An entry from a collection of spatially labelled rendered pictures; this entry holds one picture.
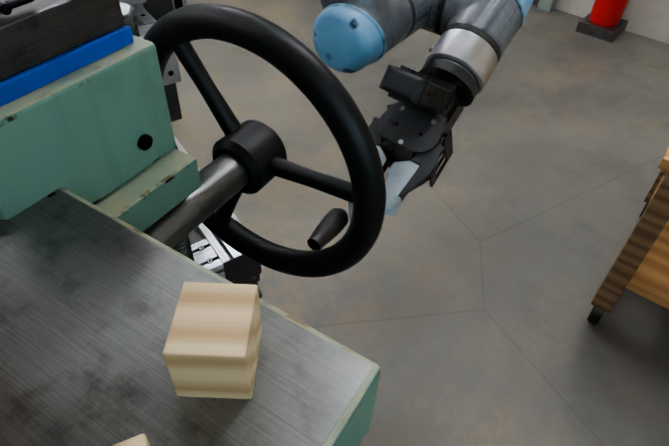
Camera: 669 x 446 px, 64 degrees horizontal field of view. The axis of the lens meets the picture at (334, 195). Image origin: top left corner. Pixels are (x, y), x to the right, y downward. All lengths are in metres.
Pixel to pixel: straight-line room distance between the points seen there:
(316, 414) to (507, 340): 1.19
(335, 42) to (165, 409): 0.43
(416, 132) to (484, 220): 1.12
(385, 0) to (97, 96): 0.35
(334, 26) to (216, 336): 0.42
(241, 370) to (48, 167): 0.19
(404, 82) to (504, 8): 0.20
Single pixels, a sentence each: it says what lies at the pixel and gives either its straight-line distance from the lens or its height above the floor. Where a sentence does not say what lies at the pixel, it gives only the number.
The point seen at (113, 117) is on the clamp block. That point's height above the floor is 0.92.
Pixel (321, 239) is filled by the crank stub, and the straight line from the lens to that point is 0.55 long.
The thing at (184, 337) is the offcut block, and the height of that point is 0.94.
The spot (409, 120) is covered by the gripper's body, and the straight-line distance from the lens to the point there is 0.59.
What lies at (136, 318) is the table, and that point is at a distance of 0.29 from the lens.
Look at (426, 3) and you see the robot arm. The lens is 0.68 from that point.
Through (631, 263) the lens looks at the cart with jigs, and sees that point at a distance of 1.36.
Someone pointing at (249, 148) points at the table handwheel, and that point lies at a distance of 0.48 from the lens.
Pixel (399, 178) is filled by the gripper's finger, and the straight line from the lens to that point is 0.57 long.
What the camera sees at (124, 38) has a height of 0.97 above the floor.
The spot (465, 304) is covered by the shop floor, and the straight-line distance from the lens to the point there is 1.45.
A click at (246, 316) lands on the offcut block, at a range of 0.24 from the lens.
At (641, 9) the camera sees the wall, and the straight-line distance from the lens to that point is 3.10.
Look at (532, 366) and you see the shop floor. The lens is 1.40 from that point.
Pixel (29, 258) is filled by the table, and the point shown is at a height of 0.90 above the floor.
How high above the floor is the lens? 1.13
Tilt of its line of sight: 42 degrees down
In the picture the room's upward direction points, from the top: 3 degrees clockwise
